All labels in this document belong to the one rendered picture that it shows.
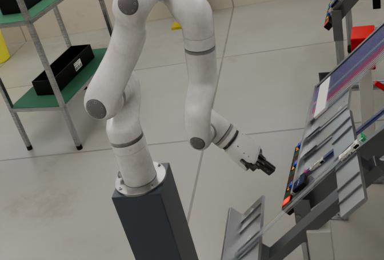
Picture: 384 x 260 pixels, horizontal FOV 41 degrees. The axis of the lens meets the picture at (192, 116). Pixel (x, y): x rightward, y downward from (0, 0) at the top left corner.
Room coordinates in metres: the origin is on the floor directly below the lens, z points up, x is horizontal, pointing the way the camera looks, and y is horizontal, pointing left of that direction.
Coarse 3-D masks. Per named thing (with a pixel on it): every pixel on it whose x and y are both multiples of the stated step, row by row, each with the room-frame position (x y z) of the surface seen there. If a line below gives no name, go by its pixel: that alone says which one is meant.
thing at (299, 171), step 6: (312, 96) 1.74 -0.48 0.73; (312, 102) 1.69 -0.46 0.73; (312, 108) 1.66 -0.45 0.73; (306, 120) 1.59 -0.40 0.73; (306, 126) 1.54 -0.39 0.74; (306, 132) 1.51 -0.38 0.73; (306, 138) 1.48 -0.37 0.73; (306, 144) 1.45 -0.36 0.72; (300, 150) 1.42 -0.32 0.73; (306, 150) 1.42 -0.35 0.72; (300, 156) 1.38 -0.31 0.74; (300, 162) 1.35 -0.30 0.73; (300, 168) 1.33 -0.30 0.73; (294, 174) 1.30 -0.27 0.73; (300, 174) 1.30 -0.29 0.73; (294, 180) 1.27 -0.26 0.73
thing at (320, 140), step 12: (348, 96) 1.48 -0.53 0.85; (336, 108) 1.49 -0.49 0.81; (348, 108) 1.41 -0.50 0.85; (324, 120) 1.50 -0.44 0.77; (336, 120) 1.41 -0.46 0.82; (312, 132) 1.49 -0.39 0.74; (324, 132) 1.42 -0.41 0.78; (312, 144) 1.43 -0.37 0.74; (324, 144) 1.34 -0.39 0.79; (312, 156) 1.35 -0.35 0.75; (324, 168) 1.21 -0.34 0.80
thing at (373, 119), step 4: (380, 112) 1.17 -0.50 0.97; (376, 116) 1.18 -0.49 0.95; (380, 116) 1.17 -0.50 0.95; (368, 120) 1.20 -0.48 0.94; (372, 120) 1.18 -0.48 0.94; (376, 120) 1.18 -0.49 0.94; (364, 124) 1.20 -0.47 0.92; (368, 124) 1.19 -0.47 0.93; (360, 128) 1.20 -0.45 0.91; (364, 128) 1.19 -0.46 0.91; (356, 132) 1.20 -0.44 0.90; (360, 132) 1.20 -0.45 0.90; (332, 152) 1.23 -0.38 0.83; (324, 156) 1.25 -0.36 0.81; (328, 156) 1.24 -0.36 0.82; (324, 160) 1.24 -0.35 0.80; (308, 172) 1.26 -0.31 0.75
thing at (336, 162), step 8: (360, 136) 0.94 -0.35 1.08; (360, 144) 0.92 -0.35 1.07; (336, 160) 0.95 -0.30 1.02; (328, 168) 0.95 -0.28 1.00; (320, 176) 0.95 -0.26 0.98; (312, 184) 0.96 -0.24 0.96; (304, 192) 0.96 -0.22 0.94; (296, 200) 0.97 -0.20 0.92; (288, 208) 0.98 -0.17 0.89; (280, 216) 0.98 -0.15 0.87; (272, 224) 0.99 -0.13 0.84; (264, 232) 1.00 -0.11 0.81; (256, 240) 1.01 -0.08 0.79; (240, 248) 1.03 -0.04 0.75; (248, 248) 1.01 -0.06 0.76
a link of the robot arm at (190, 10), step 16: (160, 0) 1.46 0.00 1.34; (176, 0) 1.37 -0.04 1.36; (192, 0) 1.35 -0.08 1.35; (176, 16) 1.36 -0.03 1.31; (192, 16) 1.33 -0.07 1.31; (208, 16) 1.34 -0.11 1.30; (192, 32) 1.33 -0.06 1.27; (208, 32) 1.34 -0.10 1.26; (192, 48) 1.34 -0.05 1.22; (208, 48) 1.34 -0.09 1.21
